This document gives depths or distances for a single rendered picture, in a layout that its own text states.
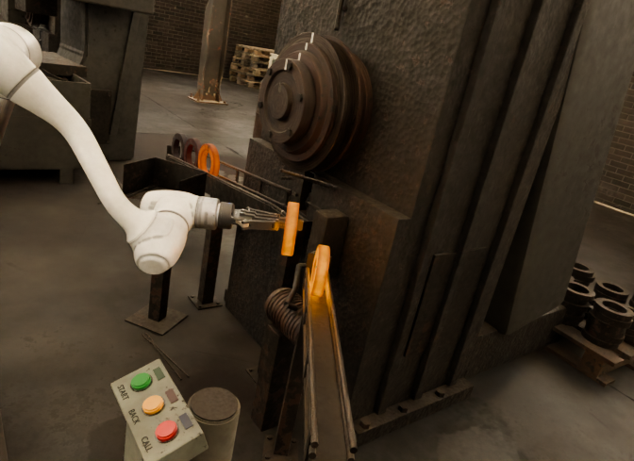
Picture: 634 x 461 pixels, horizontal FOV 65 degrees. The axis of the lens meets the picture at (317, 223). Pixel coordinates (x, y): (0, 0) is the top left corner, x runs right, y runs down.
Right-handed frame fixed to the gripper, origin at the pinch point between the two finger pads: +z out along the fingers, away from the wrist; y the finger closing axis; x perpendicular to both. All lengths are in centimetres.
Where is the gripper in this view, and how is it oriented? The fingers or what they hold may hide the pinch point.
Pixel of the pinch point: (291, 223)
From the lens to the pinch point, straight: 141.6
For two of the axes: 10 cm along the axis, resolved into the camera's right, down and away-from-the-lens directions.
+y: 0.2, 3.5, -9.4
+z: 9.9, 1.2, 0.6
